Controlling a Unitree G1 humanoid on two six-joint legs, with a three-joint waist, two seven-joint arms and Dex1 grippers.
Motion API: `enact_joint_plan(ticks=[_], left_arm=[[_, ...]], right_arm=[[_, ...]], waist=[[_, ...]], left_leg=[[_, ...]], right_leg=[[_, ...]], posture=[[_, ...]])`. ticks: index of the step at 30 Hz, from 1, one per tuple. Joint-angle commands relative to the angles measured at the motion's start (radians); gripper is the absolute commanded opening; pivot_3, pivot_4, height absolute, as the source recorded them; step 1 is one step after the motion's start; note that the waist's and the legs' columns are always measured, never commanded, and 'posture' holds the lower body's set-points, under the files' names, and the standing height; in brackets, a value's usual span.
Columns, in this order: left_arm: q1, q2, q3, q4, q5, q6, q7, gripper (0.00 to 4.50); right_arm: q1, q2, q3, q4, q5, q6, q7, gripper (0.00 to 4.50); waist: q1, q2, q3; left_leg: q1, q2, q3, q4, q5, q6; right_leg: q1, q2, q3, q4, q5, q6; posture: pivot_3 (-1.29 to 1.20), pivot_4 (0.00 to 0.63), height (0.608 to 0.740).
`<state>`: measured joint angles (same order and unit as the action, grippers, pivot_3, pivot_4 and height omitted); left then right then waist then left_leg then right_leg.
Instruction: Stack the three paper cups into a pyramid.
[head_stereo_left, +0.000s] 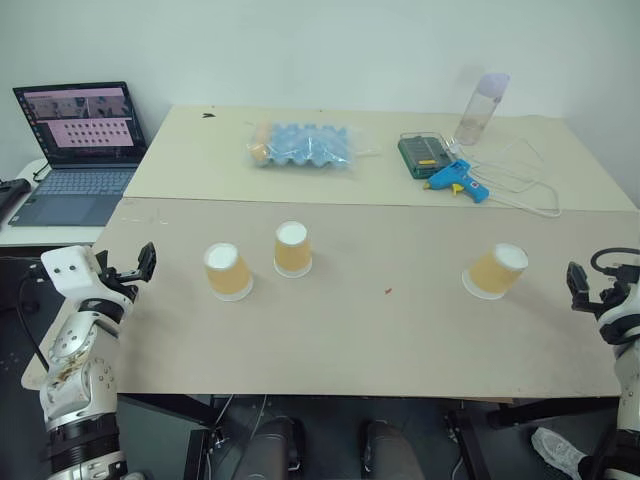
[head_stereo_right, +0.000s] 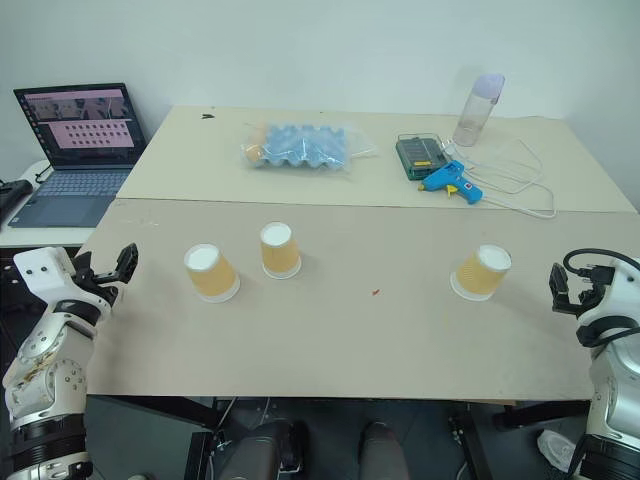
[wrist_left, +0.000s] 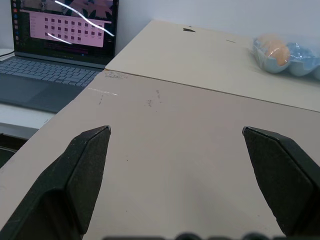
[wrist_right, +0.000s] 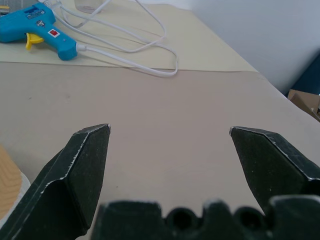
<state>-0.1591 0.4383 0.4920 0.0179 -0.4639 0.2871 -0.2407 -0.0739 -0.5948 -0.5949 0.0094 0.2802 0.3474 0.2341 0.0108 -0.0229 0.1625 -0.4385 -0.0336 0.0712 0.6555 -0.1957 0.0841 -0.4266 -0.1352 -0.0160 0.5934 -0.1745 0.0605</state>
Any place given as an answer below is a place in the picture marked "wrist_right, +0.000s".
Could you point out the brown cardboard box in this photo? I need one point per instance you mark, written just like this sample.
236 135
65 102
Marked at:
306 102

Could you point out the cream paper sheet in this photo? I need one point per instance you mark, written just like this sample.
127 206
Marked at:
140 37

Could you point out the dark blue panel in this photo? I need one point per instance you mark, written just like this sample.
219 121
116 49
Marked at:
308 73

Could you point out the tan object with white rim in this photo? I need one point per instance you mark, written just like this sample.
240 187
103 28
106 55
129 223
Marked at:
10 180

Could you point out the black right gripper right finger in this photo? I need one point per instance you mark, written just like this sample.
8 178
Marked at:
270 165

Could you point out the blue hot glue gun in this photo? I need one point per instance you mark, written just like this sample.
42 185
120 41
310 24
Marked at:
37 27

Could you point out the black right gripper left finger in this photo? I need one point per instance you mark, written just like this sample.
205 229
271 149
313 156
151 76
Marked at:
82 175

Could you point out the clear plastic container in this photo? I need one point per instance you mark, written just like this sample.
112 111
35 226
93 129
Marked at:
88 6

